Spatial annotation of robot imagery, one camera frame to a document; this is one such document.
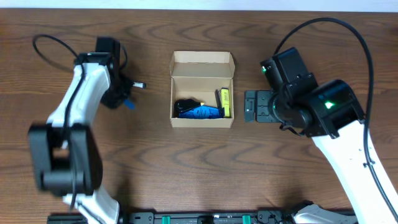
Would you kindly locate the cardboard box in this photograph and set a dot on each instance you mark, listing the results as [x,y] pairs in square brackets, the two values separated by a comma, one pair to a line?
[197,75]

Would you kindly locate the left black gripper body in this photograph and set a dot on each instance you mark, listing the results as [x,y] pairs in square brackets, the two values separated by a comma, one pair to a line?
[116,97]

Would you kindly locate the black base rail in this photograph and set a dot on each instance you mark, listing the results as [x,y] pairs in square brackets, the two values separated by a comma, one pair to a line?
[202,218]

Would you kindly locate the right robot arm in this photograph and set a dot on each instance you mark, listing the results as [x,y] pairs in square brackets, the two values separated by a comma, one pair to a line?
[331,116]

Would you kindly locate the blue plastic tool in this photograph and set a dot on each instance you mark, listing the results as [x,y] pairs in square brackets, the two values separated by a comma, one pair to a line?
[202,112]

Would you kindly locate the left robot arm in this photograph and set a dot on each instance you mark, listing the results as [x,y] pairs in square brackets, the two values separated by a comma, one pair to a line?
[64,153]

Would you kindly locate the red black stapler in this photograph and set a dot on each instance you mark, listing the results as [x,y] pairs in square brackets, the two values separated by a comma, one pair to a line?
[219,105]

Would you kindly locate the yellow highlighter pen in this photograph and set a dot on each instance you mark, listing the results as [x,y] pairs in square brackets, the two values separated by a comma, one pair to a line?
[225,104]

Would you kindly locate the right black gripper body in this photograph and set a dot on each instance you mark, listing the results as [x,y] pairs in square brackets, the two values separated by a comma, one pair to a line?
[259,106]

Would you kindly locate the black white marker pen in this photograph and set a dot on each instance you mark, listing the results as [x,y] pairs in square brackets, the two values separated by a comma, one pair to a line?
[139,85]

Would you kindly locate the blue white marker pen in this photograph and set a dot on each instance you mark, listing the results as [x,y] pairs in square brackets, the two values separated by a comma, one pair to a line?
[129,104]

